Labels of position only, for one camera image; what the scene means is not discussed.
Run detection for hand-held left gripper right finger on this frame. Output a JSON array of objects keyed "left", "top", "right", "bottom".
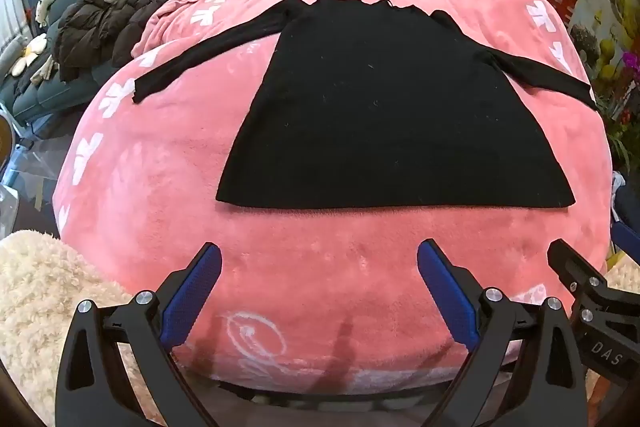
[{"left": 417, "top": 239, "right": 587, "bottom": 427}]

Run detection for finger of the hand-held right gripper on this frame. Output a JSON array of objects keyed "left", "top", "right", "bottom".
[{"left": 547, "top": 239, "right": 640, "bottom": 325}]

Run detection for dark brown puffer jacket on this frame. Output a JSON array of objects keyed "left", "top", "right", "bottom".
[{"left": 52, "top": 0, "right": 173, "bottom": 82}]

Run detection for black sweater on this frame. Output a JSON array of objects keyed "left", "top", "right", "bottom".
[{"left": 132, "top": 0, "right": 599, "bottom": 211}]

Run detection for green leafy plant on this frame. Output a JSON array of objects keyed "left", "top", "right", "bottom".
[{"left": 570, "top": 24, "right": 640, "bottom": 172}]

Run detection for cream fluffy rug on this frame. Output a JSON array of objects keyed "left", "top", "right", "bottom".
[{"left": 0, "top": 229, "right": 151, "bottom": 427}]

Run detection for pink printed blanket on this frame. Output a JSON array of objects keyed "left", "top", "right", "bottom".
[{"left": 52, "top": 0, "right": 618, "bottom": 395}]

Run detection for purple orchid flowers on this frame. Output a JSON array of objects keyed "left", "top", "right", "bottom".
[{"left": 619, "top": 48, "right": 640, "bottom": 80}]

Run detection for small daisy plush toy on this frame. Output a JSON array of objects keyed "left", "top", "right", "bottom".
[{"left": 9, "top": 33, "right": 48, "bottom": 78}]

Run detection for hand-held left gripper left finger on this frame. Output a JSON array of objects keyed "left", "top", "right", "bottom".
[{"left": 56, "top": 242, "right": 223, "bottom": 427}]

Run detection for blue-grey sofa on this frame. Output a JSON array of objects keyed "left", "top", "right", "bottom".
[{"left": 0, "top": 0, "right": 151, "bottom": 130}]

